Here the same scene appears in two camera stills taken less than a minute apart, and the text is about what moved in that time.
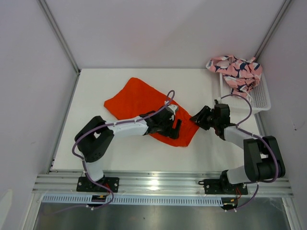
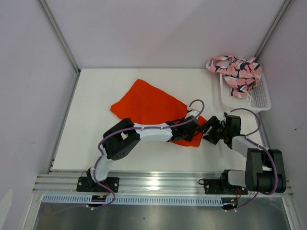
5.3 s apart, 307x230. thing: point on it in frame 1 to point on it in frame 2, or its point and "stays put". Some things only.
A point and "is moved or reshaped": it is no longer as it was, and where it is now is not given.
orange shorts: (137, 97) is moved or reshaped
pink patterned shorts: (242, 74) stays put
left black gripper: (171, 133) to (188, 138)
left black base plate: (84, 184) stays put
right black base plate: (218, 186) stays put
